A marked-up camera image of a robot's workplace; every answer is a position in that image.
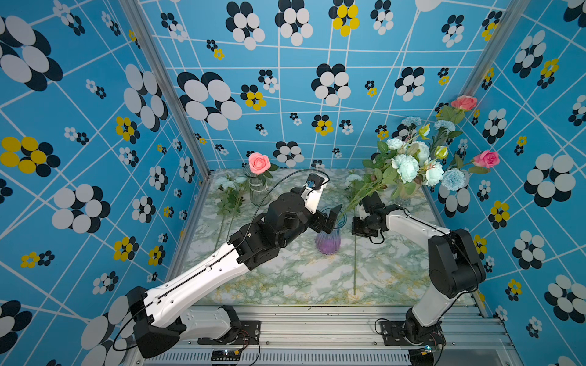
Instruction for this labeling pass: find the purple blue glass vase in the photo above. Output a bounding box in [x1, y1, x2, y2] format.
[315, 214, 347, 256]

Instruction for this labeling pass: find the white blue flower bunch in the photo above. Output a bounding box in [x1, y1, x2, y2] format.
[344, 117, 456, 213]

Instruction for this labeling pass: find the clear ribbed glass vase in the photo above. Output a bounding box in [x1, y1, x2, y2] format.
[243, 165, 268, 207]

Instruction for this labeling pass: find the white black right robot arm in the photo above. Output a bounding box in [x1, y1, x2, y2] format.
[352, 195, 486, 345]

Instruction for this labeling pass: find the pink rose stem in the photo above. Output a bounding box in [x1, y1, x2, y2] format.
[248, 152, 279, 178]

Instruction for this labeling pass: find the white blue flower stem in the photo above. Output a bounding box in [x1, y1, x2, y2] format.
[345, 170, 364, 295]

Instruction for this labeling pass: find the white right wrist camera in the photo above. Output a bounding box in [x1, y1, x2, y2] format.
[357, 192, 385, 219]

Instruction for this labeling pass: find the small green circuit board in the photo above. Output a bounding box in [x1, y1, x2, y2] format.
[211, 349, 242, 364]

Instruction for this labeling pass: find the pink and blue flower bunch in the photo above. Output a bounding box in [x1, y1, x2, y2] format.
[401, 95, 501, 192]

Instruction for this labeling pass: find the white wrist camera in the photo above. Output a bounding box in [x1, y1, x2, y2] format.
[301, 173, 328, 214]
[357, 192, 385, 219]

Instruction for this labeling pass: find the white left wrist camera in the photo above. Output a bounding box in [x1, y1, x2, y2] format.
[301, 173, 328, 214]

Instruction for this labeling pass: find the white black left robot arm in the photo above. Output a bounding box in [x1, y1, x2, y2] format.
[127, 188, 342, 358]

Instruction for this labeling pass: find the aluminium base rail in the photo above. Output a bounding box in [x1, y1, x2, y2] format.
[143, 305, 508, 365]

